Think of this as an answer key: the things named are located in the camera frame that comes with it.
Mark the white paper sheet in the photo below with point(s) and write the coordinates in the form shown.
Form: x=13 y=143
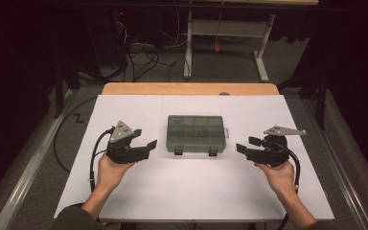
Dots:
x=140 y=108

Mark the person's left hand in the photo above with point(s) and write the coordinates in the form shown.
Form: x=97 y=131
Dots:
x=111 y=174

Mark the grey transparent compartment box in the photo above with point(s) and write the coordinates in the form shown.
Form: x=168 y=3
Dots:
x=195 y=131

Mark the person's right hand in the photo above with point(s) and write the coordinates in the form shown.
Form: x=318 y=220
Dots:
x=281 y=179

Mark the white metal frame desk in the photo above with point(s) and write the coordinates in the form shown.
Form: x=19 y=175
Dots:
x=230 y=28

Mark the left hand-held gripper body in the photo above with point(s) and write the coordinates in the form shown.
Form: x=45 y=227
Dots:
x=121 y=153

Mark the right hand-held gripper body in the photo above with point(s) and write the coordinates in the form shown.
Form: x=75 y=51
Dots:
x=271 y=155

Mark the grey round table grommet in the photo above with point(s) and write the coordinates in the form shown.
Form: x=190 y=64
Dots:
x=224 y=93

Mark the wooden table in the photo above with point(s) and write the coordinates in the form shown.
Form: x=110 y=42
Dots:
x=172 y=88

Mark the aluminium floor rail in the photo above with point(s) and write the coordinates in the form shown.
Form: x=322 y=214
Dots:
x=28 y=179
x=344 y=179

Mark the black computer tower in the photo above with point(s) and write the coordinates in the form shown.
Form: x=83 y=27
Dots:
x=105 y=38

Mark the black metal stand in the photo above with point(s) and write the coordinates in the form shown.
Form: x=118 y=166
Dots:
x=322 y=105
x=58 y=96

